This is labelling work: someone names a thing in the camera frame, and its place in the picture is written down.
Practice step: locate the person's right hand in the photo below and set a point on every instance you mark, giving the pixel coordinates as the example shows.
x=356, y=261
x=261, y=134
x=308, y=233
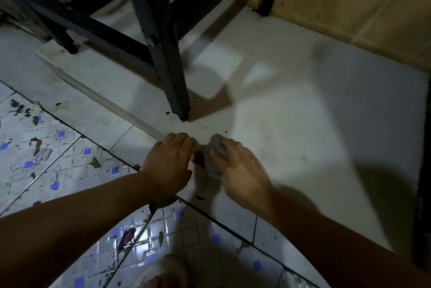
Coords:
x=240, y=173

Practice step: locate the person's left hand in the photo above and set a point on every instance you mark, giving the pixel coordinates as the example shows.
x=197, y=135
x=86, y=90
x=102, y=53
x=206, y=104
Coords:
x=166, y=166

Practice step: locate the person's left thumb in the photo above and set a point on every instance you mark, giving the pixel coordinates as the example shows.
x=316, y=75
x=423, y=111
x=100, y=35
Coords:
x=185, y=178

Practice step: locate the person's right fingers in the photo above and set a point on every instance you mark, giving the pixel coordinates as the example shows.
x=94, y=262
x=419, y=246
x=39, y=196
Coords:
x=229, y=149

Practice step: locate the grey cleaning cloth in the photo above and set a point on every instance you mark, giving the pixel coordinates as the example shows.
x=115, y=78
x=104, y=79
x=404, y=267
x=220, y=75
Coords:
x=211, y=158

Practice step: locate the person's right forearm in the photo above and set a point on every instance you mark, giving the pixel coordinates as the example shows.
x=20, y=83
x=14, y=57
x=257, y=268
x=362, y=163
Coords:
x=336, y=247

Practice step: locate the person's left forearm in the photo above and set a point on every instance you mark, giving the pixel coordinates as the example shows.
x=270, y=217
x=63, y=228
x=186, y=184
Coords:
x=64, y=227

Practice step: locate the person's white sandal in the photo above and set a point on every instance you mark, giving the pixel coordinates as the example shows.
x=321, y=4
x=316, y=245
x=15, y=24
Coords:
x=163, y=272

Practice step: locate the black metal frame table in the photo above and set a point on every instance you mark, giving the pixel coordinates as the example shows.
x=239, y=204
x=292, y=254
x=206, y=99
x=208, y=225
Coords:
x=148, y=28

